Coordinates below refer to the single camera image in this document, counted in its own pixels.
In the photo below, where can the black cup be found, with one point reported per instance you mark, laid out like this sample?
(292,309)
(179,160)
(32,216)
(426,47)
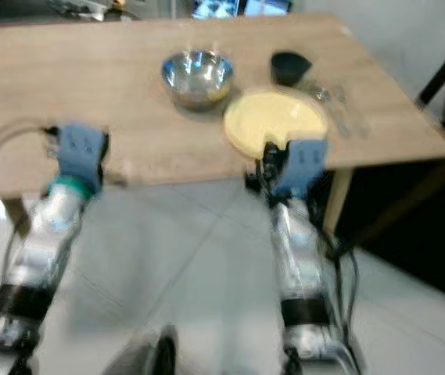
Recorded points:
(289,67)

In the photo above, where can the lit computer monitor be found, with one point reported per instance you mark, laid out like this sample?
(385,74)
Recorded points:
(222,7)

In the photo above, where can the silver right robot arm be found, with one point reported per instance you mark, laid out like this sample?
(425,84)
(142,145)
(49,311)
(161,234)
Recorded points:
(300,250)

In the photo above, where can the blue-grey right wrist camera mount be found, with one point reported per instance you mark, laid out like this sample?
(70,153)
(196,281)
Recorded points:
(305,164)

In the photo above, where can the round yellow plate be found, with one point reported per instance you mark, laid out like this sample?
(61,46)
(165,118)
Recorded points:
(277,119)

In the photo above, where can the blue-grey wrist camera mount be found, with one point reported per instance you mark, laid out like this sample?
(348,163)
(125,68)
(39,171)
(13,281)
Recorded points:
(81,150)
(305,164)

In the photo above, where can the stainless steel bowl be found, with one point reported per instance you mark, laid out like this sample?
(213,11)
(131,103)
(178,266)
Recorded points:
(197,76)

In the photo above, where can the silver metal cutlery piece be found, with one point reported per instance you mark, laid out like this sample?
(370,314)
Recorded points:
(338,101)

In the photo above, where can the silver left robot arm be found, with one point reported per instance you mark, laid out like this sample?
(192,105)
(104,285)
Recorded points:
(46,234)

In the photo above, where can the light wooden table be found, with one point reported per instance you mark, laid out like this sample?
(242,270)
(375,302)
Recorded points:
(66,94)

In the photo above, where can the black robot foot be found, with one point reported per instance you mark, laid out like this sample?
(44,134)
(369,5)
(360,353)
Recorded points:
(148,353)

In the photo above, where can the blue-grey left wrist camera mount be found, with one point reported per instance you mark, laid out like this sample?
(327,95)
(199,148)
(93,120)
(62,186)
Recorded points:
(81,150)

